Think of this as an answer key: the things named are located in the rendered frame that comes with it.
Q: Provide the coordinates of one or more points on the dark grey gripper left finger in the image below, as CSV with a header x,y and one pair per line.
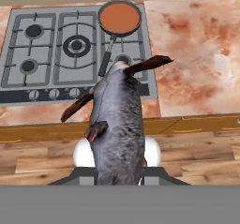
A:
x,y
72,177

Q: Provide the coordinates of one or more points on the grey fish with brown fins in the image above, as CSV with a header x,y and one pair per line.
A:
x,y
118,124

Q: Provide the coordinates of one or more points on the round grey hob knob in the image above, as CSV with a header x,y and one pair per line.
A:
x,y
54,93
33,94
74,92

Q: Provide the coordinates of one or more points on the grey gas hob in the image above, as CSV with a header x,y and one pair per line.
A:
x,y
47,59

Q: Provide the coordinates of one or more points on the wooden cupboard front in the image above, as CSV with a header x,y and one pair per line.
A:
x,y
193,126

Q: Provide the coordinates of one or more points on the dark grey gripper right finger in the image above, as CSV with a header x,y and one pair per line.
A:
x,y
159,176

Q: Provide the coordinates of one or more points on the white round object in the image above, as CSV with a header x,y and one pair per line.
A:
x,y
82,154

